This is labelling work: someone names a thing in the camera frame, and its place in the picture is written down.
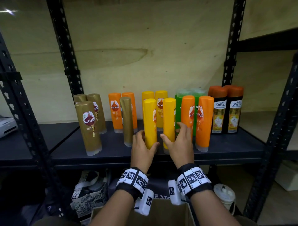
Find person's left hand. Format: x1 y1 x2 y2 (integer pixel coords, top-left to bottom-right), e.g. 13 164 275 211
130 130 160 174

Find person's right hand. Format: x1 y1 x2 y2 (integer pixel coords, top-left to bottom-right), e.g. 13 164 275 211
160 122 195 169

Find small green shampoo bottle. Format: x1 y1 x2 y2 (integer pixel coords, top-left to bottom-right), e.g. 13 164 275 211
175 89 190 131
190 88 208 137

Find brown cardboard box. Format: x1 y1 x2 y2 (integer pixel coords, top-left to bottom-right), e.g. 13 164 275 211
88 198 196 226

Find person's left forearm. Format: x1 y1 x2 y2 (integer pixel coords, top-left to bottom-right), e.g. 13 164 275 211
89 190 135 226

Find person's right forearm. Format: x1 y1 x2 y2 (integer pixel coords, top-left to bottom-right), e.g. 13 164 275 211
190 190 242 226

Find person's dark trousers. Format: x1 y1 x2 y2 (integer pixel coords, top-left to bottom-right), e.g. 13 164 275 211
32 215 256 226

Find left wristband with marker tags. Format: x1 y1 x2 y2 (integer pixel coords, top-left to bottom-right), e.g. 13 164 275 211
115 167 149 201

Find wristband with marker tags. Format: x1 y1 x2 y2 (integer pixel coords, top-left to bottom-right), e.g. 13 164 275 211
176 163 213 199
115 167 149 201

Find right wristband with marker tags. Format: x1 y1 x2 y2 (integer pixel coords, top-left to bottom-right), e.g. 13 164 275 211
176 163 213 199

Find white plastic jug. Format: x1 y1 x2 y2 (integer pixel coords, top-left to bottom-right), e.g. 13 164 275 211
213 183 236 211

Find patterned fabric bag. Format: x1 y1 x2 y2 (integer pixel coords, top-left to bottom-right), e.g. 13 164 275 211
70 170 109 219

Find white plastic device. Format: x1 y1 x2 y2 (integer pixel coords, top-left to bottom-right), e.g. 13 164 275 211
0 116 18 139

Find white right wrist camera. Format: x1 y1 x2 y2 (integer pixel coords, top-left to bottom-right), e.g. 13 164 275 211
168 179 186 206

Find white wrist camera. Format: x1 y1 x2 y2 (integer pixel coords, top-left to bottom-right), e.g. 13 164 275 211
134 188 154 216
168 179 186 206

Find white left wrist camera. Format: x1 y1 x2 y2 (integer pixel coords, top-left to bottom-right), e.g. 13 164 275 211
134 188 154 216

